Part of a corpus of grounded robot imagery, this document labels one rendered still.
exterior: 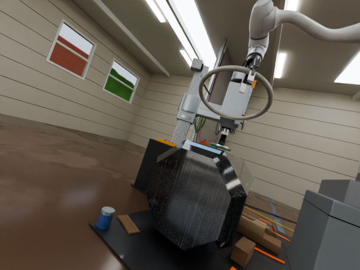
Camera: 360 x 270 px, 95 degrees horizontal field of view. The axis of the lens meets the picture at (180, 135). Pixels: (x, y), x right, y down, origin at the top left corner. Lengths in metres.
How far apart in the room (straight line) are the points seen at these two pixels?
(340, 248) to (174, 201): 0.96
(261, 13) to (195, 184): 1.12
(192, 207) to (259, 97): 6.36
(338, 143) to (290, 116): 1.58
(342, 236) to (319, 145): 6.24
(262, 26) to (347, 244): 1.01
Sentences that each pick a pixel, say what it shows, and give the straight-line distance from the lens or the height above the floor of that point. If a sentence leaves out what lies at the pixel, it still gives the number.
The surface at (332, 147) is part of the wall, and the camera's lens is 7.16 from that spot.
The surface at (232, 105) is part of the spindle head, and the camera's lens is 1.78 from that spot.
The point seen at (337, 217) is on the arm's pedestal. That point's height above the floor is 0.74.
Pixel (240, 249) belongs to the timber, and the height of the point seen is 0.13.
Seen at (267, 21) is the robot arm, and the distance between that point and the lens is 1.11.
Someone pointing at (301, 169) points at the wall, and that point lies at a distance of 6.90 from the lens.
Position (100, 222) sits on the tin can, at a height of 0.06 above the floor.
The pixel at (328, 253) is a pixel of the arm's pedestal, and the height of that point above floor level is 0.61.
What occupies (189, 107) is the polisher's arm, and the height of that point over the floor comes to 1.34.
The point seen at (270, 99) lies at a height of 1.24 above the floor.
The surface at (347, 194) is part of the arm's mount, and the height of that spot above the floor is 0.84.
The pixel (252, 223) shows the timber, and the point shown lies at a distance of 2.39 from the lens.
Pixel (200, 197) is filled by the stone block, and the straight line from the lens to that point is 1.31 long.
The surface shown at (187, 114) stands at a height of 1.24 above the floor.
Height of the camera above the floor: 0.82
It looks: 3 degrees up
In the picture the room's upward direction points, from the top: 19 degrees clockwise
